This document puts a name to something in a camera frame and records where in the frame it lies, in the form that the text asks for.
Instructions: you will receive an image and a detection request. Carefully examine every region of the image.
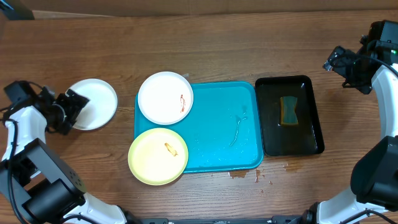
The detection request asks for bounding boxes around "white plate with brown smear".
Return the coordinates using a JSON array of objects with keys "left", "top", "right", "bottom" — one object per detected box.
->
[{"left": 70, "top": 78, "right": 118, "bottom": 131}]

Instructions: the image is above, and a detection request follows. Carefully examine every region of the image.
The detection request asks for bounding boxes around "green yellow sponge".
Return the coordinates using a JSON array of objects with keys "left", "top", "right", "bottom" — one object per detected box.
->
[{"left": 280, "top": 96, "right": 299, "bottom": 126}]

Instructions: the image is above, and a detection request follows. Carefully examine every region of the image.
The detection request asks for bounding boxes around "white plate with red smear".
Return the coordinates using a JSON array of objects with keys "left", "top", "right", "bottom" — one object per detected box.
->
[{"left": 137, "top": 72, "right": 194, "bottom": 125}]

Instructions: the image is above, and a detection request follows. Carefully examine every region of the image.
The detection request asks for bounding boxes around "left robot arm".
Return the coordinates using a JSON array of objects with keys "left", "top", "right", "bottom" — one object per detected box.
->
[{"left": 1, "top": 81, "right": 140, "bottom": 224}]

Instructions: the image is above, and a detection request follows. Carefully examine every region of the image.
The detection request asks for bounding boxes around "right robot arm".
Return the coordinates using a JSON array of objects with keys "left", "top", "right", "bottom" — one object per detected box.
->
[{"left": 293, "top": 20, "right": 397, "bottom": 224}]

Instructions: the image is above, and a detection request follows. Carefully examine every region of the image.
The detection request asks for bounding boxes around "black water tray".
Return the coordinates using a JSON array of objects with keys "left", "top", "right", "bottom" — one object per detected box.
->
[{"left": 255, "top": 75, "right": 325, "bottom": 157}]

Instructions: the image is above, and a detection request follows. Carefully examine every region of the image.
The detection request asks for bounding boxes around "teal plastic tray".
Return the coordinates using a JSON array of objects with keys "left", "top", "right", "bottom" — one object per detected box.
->
[{"left": 134, "top": 81, "right": 264, "bottom": 174}]

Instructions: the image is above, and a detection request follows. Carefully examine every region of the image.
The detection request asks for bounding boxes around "yellow plate with smear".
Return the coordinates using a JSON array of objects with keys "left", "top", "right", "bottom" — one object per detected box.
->
[{"left": 127, "top": 128, "right": 188, "bottom": 185}]

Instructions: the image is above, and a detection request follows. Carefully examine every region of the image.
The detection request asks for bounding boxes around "dark object top-left corner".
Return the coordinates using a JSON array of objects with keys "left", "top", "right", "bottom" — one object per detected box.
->
[{"left": 0, "top": 0, "right": 35, "bottom": 21}]

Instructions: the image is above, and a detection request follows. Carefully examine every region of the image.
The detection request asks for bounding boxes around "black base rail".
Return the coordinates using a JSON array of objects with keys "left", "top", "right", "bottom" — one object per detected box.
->
[{"left": 141, "top": 215, "right": 305, "bottom": 224}]

